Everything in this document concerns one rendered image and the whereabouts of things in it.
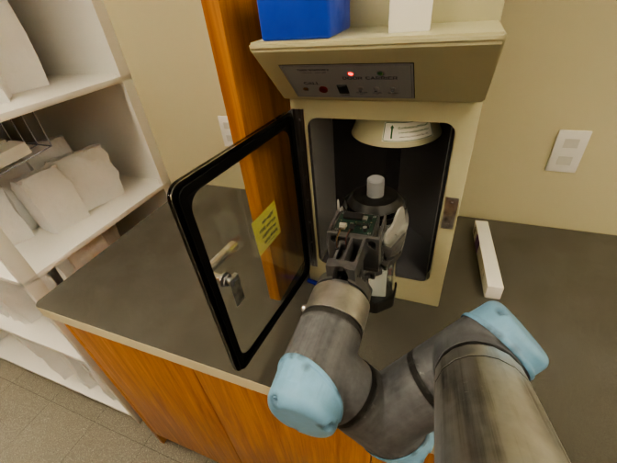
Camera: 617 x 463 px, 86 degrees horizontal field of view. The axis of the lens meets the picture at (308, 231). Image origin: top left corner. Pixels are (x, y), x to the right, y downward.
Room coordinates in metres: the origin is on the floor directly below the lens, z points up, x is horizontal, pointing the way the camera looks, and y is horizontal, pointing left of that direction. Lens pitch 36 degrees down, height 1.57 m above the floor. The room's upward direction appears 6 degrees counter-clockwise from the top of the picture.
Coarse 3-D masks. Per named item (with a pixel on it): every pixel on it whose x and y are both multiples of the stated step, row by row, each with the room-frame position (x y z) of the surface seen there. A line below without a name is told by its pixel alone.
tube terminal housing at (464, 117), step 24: (360, 0) 0.58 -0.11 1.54; (384, 0) 0.57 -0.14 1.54; (456, 0) 0.53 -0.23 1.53; (480, 0) 0.52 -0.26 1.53; (504, 0) 0.51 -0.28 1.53; (360, 24) 0.58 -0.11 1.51; (384, 24) 0.57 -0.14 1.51; (408, 120) 0.55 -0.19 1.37; (432, 120) 0.53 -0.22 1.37; (456, 120) 0.52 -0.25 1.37; (456, 144) 0.51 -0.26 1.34; (456, 168) 0.51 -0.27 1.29; (312, 192) 0.63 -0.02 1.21; (456, 192) 0.51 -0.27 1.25; (456, 216) 0.50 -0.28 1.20; (432, 264) 0.52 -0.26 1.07; (408, 288) 0.53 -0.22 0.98; (432, 288) 0.51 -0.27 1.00
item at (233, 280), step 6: (228, 276) 0.39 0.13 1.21; (234, 276) 0.39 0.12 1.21; (228, 282) 0.38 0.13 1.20; (234, 282) 0.38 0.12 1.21; (240, 282) 0.39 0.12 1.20; (234, 288) 0.38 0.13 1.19; (240, 288) 0.39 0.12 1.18; (234, 294) 0.38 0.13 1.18; (240, 294) 0.39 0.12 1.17; (240, 300) 0.38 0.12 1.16
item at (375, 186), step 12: (372, 180) 0.47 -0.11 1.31; (384, 180) 0.47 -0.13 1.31; (360, 192) 0.49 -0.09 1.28; (372, 192) 0.46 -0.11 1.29; (384, 192) 0.48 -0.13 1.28; (396, 192) 0.48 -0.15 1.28; (348, 204) 0.47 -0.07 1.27; (360, 204) 0.45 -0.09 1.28; (372, 204) 0.45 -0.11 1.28; (384, 204) 0.44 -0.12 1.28; (396, 204) 0.45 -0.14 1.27
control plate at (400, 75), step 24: (288, 72) 0.54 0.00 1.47; (312, 72) 0.53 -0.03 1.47; (336, 72) 0.51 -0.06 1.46; (360, 72) 0.50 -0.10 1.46; (384, 72) 0.49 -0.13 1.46; (408, 72) 0.47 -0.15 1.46; (312, 96) 0.58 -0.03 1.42; (336, 96) 0.56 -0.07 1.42; (360, 96) 0.55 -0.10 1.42; (384, 96) 0.53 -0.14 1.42; (408, 96) 0.51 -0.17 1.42
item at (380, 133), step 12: (360, 120) 0.64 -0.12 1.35; (372, 120) 0.61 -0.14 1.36; (384, 120) 0.59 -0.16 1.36; (360, 132) 0.62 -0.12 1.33; (372, 132) 0.60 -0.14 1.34; (384, 132) 0.59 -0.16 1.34; (396, 132) 0.58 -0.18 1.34; (408, 132) 0.57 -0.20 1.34; (420, 132) 0.58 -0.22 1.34; (432, 132) 0.59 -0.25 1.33; (372, 144) 0.59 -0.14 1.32; (384, 144) 0.58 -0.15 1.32; (396, 144) 0.57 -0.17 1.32; (408, 144) 0.57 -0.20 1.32; (420, 144) 0.57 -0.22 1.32
